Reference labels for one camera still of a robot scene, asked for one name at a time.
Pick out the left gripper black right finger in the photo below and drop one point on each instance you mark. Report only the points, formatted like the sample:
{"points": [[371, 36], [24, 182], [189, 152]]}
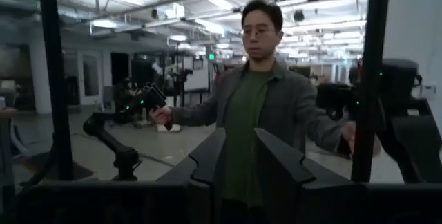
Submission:
{"points": [[279, 161]]}

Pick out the person's right hand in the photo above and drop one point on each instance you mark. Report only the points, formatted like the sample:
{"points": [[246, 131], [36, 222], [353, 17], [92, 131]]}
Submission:
{"points": [[161, 116]]}

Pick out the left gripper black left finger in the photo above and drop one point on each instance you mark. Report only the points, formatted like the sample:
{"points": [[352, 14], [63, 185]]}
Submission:
{"points": [[207, 155]]}

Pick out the white box on floor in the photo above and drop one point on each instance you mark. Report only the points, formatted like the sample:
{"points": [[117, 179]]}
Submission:
{"points": [[169, 128]]}

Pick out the white door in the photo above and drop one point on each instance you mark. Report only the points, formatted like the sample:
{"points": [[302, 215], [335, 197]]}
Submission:
{"points": [[90, 77]]}

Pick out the person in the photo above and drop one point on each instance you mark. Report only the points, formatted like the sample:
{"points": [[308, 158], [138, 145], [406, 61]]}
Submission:
{"points": [[255, 96]]}

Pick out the green exit light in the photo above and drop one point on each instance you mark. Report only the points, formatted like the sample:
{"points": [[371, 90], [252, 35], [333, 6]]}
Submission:
{"points": [[211, 56]]}

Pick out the black aluminium rig frame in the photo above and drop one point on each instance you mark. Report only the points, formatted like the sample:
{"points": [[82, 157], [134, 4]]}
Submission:
{"points": [[55, 79]]}

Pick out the person's left hand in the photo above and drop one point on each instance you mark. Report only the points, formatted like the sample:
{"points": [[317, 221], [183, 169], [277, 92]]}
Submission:
{"points": [[348, 135]]}

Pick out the person's hand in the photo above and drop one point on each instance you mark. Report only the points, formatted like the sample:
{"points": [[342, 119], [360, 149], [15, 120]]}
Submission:
{"points": [[348, 135], [161, 116]]}

